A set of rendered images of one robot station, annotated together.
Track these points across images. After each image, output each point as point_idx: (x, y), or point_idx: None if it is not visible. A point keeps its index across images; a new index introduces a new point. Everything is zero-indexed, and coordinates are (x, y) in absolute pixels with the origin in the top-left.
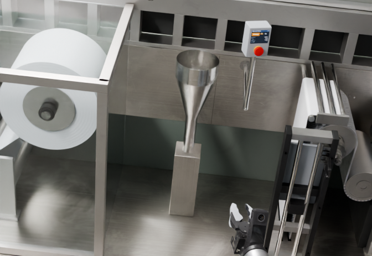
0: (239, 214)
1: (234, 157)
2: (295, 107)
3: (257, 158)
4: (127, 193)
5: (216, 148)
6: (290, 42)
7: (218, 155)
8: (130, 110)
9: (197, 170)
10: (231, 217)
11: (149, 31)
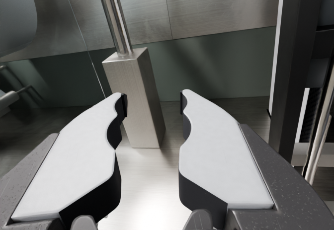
0: (104, 146)
1: (208, 76)
2: None
3: (234, 72)
4: None
5: (186, 69)
6: None
7: (190, 77)
8: (90, 44)
9: (140, 79)
10: (1, 183)
11: None
